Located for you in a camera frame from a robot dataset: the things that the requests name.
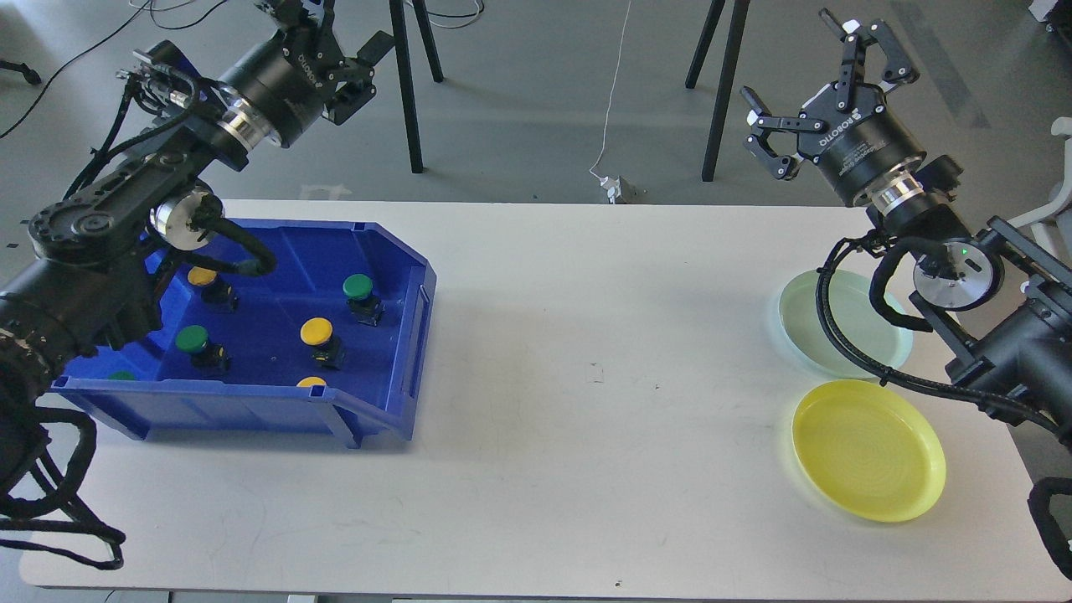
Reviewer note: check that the yellow plate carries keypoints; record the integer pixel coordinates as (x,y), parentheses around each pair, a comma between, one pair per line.
(868,451)

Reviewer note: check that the white office chair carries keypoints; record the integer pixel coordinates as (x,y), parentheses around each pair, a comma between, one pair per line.
(1047,201)

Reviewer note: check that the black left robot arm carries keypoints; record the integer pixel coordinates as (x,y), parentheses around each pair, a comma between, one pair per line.
(139,209)

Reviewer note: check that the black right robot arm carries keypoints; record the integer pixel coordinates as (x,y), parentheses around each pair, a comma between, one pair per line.
(998,299)

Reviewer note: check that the black tripod right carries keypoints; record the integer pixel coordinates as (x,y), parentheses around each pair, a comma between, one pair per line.
(729,65)

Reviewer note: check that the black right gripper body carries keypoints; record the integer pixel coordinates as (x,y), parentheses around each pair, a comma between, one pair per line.
(860,145)

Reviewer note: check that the yellow button front edge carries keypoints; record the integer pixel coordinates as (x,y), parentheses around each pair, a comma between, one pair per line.
(312,381)

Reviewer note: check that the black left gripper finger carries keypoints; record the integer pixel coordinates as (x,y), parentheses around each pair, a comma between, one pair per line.
(310,22)
(361,67)

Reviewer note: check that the pale green plate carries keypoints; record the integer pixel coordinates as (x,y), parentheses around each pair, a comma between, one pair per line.
(798,330)

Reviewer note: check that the blue plastic bin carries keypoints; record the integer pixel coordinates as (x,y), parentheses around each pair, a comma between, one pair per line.
(376,390)

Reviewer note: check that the green button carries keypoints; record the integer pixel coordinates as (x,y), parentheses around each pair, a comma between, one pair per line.
(205,354)
(364,305)

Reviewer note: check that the yellow button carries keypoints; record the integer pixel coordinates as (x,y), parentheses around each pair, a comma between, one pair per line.
(215,293)
(326,349)

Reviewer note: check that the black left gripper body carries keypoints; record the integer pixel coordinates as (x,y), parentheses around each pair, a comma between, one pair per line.
(293,88)

